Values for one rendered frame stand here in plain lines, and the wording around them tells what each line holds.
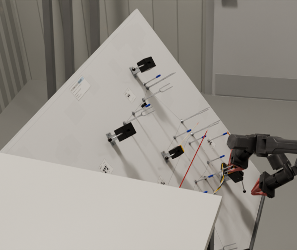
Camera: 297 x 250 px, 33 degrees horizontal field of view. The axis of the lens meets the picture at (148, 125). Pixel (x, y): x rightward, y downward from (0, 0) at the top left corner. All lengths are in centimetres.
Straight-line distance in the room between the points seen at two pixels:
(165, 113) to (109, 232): 117
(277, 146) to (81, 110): 71
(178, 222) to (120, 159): 83
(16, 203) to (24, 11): 411
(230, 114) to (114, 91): 279
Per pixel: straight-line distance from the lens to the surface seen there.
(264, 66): 461
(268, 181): 211
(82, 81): 172
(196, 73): 476
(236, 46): 453
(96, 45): 402
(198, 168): 204
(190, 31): 458
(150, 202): 93
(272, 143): 187
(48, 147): 151
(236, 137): 191
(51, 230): 91
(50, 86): 439
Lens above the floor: 249
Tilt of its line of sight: 34 degrees down
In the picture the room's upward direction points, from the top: 3 degrees counter-clockwise
